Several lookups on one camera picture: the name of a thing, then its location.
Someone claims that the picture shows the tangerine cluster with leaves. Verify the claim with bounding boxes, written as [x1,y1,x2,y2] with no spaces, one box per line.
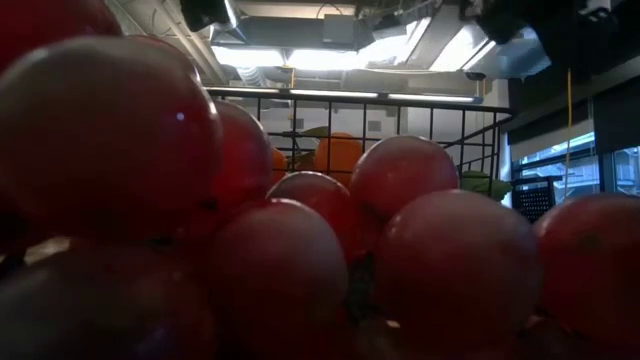
[269,124,365,189]

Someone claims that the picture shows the black wire basket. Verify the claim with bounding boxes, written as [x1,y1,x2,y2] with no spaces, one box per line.
[205,85,516,201]

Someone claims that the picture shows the black plastic grape bunch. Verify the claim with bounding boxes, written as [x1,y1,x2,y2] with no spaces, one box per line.
[458,169,515,202]

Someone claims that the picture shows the bright ceiling light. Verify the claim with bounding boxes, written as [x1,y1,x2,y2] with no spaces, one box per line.
[209,33,404,72]

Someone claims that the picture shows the grey ceiling box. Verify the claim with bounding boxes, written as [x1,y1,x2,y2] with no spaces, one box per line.
[322,13,357,46]

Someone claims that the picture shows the grey slanted ceiling panel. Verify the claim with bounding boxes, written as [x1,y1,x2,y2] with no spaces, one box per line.
[404,2,476,71]

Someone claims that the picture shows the black perforated crate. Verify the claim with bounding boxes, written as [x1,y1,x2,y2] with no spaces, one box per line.
[508,174,564,224]

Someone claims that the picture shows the dark red grape bunch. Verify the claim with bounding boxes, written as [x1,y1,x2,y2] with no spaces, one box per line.
[0,0,640,360]

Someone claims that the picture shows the white ceiling air unit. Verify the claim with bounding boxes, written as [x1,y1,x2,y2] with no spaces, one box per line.
[462,19,554,81]

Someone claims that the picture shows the glass window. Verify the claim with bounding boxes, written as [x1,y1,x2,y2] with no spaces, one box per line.
[514,130,640,199]

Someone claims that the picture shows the black window blind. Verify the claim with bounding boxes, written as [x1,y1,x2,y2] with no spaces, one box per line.
[592,67,640,155]

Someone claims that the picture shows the silver round ceiling duct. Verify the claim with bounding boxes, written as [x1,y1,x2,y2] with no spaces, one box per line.
[223,0,242,30]

